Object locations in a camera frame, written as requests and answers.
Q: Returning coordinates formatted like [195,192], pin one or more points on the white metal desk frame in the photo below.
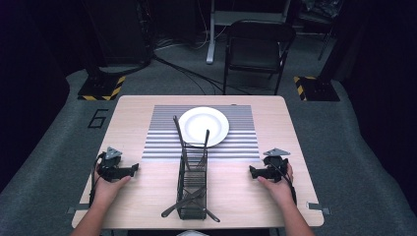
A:
[211,32]

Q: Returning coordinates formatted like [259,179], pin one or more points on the grey metal table bracket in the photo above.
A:
[319,207]
[77,208]

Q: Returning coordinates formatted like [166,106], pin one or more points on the black stand pole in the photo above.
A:
[93,49]

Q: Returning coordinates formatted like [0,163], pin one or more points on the dark curtain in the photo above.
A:
[29,82]
[383,82]

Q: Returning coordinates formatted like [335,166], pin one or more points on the person's left hand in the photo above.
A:
[105,193]

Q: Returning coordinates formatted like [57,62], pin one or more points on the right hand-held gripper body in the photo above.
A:
[275,165]

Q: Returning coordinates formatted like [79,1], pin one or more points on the white round plate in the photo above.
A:
[203,126]

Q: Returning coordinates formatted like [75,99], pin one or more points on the metal cutlery piece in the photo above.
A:
[178,206]
[209,216]

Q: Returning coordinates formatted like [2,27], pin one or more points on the striped-edge black stand base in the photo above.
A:
[318,89]
[101,88]

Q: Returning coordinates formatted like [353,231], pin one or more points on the black cabinet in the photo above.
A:
[121,32]

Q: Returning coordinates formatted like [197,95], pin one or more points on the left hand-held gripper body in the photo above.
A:
[108,164]

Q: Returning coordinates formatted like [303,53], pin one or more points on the person's right hand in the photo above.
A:
[282,191]

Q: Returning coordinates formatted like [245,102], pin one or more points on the black folding chair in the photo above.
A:
[255,49]

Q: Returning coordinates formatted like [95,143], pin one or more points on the striped woven placemat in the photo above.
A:
[239,144]

